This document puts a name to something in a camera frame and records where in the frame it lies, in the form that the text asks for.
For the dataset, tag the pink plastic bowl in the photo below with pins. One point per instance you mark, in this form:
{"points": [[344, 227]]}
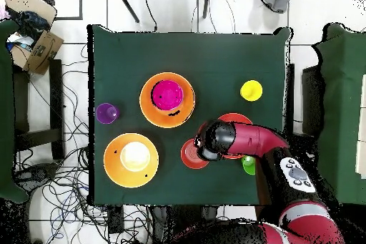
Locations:
{"points": [[167, 95]]}

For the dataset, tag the small red bowl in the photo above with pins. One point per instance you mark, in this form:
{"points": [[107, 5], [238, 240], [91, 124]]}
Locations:
{"points": [[188, 155]]}

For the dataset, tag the large orange bowl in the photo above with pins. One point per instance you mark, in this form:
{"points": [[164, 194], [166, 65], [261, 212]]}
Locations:
{"points": [[114, 166], [145, 106]]}

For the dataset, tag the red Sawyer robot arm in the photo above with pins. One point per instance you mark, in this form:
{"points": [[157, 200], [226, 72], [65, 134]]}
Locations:
{"points": [[257, 141]]}

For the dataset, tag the wide red bowl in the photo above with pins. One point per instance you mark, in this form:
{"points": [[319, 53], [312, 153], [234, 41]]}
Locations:
{"points": [[234, 118]]}

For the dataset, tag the dark green tablecloth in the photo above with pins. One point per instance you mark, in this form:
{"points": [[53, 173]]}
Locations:
{"points": [[186, 52]]}

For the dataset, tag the yellow plastic cup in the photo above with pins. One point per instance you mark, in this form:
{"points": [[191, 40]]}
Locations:
{"points": [[251, 90]]}

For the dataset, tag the purple plastic cup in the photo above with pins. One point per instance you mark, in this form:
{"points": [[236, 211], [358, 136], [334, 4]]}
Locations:
{"points": [[107, 113]]}

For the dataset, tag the green plastic cup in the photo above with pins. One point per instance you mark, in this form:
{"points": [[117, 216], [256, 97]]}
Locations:
{"points": [[250, 166]]}

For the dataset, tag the person's foot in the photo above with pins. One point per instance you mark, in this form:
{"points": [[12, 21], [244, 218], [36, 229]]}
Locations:
{"points": [[278, 0]]}

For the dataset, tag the open cardboard box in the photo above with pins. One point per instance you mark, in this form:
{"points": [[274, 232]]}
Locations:
{"points": [[43, 52]]}

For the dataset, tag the green covered table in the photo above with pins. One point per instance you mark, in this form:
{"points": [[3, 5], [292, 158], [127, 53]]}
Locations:
{"points": [[340, 112], [5, 112]]}

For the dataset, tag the dark blue bag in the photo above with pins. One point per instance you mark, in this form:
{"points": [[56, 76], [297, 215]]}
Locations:
{"points": [[33, 23]]}

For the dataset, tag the black bench frame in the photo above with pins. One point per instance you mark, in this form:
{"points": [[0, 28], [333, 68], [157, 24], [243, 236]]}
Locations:
{"points": [[55, 98]]}

